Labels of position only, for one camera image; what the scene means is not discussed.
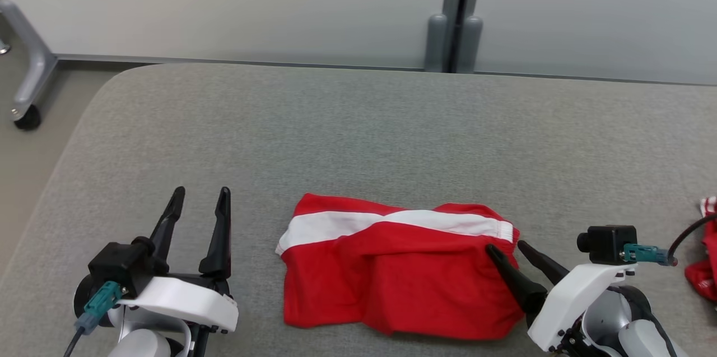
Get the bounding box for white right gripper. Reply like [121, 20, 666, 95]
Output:
[485, 240, 640, 357]

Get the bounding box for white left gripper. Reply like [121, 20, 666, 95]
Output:
[116, 186, 239, 357]

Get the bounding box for red shorts with white stripe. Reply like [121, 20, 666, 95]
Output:
[274, 193, 524, 341]

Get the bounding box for red shorts with logo patch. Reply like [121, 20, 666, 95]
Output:
[685, 196, 717, 303]

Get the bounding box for white partition panel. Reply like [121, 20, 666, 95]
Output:
[0, 0, 451, 71]
[473, 0, 717, 86]

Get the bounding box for grey partition foot with caster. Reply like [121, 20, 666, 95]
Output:
[0, 0, 59, 131]

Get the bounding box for left teal-plug camera cable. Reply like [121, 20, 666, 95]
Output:
[63, 281, 124, 357]

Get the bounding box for teal-plug camera cable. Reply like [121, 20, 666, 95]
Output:
[63, 281, 124, 357]
[623, 214, 717, 268]

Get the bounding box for right teal-plug camera cable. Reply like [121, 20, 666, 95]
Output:
[623, 214, 717, 268]

